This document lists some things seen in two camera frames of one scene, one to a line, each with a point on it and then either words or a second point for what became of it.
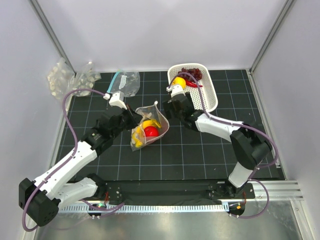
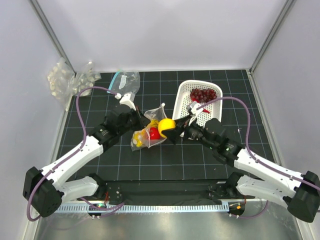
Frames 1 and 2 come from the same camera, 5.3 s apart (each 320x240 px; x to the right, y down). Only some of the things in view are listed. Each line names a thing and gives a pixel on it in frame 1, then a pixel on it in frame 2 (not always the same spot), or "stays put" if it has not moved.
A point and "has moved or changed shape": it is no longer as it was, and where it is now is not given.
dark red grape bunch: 195,72 → 203,94
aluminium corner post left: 38,11 stays put
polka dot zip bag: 153,126 has moved or changed shape
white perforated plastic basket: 206,85 has moved or changed shape
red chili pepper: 190,83 → 197,101
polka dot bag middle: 85,78 stays put
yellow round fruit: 179,80 → 166,124
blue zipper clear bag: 127,82 stays put
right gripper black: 169,105 → 182,123
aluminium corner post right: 287,5 stays put
